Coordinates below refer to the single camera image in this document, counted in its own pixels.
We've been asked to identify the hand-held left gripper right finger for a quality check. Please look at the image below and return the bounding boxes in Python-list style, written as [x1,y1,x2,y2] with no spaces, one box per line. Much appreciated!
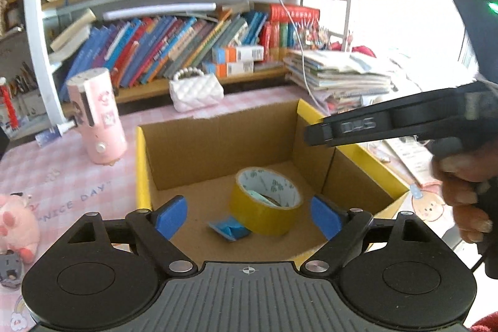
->
[301,194,432,277]

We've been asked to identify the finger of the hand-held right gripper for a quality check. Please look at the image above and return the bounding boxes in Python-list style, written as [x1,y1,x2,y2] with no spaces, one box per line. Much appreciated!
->
[303,104,393,148]

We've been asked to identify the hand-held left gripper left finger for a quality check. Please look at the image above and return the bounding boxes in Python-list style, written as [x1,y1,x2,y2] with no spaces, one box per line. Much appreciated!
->
[66,195,198,277]

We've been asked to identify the blue packet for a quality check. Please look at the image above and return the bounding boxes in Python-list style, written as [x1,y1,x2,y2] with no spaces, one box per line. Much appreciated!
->
[207,214,250,241]

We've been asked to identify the yellow tape roll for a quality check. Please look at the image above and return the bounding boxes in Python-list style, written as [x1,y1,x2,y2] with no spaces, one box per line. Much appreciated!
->
[228,166,305,236]

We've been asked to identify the yellow cardboard box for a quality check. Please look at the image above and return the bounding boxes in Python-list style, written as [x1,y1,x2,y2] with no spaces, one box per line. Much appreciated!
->
[135,98,412,263]

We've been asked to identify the pink pig plush toy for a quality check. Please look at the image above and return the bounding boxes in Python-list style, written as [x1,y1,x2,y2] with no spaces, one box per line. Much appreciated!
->
[0,194,41,265]

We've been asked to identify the grey toy car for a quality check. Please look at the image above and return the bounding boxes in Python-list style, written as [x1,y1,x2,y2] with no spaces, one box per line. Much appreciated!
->
[0,253,25,288]

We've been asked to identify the person's right hand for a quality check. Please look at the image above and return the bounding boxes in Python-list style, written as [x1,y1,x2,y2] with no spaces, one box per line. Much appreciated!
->
[431,143,498,244]

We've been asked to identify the stack of magazines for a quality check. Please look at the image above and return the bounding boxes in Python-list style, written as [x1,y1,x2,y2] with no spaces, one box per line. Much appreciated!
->
[283,49,394,104]

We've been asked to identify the red thick dictionary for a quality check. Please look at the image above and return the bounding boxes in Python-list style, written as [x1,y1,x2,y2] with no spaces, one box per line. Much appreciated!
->
[268,4,322,49]

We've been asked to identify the pink checkered tablecloth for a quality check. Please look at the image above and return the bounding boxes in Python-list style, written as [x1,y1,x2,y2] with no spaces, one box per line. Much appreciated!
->
[0,83,479,332]

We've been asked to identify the pink cylindrical humidifier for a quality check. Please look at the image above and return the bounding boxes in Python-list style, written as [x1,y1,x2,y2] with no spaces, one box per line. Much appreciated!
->
[65,68,129,166]

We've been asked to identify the white quilted pearl handbag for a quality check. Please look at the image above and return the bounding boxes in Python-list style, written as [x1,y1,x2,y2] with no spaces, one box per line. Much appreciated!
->
[169,68,225,112]

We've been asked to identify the orange white boxes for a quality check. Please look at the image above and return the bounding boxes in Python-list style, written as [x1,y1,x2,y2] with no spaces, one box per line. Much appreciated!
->
[201,44,265,78]

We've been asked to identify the small spray bottle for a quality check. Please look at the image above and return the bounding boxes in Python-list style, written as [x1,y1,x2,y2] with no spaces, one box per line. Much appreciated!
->
[35,119,77,148]

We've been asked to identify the row of blue red books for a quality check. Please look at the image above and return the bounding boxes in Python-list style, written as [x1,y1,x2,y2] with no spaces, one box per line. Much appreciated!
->
[58,10,270,88]

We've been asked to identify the white desk pen holder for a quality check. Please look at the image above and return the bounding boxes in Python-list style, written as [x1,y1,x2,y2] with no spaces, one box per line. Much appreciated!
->
[8,62,49,119]

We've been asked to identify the red fleece clothing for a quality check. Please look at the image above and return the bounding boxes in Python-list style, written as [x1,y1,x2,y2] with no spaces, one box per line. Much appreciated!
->
[468,310,498,332]

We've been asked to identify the red tassel ornament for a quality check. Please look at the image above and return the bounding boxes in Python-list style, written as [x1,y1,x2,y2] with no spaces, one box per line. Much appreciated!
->
[0,77,19,131]

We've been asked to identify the white bookshelf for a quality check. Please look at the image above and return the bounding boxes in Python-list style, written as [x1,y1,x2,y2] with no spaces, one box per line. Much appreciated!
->
[21,0,355,132]

